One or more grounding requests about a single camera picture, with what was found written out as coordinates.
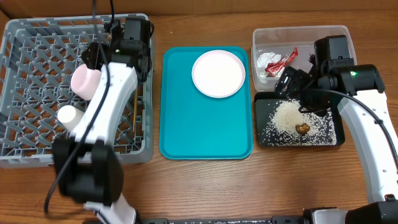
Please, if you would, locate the small pink plate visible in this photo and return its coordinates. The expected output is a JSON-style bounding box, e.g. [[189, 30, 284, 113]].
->
[[70, 64, 101, 100]]

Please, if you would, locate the red snack wrapper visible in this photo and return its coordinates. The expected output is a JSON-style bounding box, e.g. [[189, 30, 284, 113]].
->
[[265, 47, 299, 77]]

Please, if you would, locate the white rice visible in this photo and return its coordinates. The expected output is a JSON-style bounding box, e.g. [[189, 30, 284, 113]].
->
[[258, 100, 337, 146]]

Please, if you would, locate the wooden chopstick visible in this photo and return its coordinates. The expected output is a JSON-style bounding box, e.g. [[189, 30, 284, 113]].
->
[[132, 88, 138, 132]]

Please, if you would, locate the white cup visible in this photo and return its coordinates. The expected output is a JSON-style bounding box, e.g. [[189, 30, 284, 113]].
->
[[57, 105, 84, 132]]

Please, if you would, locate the large white plate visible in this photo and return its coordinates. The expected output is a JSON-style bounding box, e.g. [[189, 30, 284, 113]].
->
[[192, 50, 246, 98]]

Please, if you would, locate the brown food chunk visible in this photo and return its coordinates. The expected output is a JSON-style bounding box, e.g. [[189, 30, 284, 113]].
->
[[295, 123, 310, 135]]

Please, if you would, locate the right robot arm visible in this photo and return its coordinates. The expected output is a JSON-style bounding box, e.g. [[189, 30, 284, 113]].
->
[[275, 35, 397, 224]]

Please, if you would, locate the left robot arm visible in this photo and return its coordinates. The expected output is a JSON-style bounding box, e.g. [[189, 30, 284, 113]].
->
[[48, 16, 154, 223]]

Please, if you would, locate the black waste tray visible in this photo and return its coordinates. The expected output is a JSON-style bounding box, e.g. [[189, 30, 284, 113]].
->
[[254, 91, 345, 147]]

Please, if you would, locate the crumpled white tissue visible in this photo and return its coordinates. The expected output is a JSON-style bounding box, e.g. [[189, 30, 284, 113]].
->
[[256, 52, 282, 78]]

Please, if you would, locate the clear plastic bin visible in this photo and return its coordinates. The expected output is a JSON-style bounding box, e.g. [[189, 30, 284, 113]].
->
[[252, 26, 357, 91]]

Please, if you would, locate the grey plastic dish rack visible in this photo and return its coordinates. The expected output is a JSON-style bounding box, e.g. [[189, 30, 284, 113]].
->
[[0, 13, 156, 169]]

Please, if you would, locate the teal plastic tray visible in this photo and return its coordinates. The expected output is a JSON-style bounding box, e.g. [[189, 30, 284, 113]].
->
[[159, 47, 254, 160]]

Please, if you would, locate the black bar at table edge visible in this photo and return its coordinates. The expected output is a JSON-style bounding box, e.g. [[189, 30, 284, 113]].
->
[[137, 215, 310, 224]]

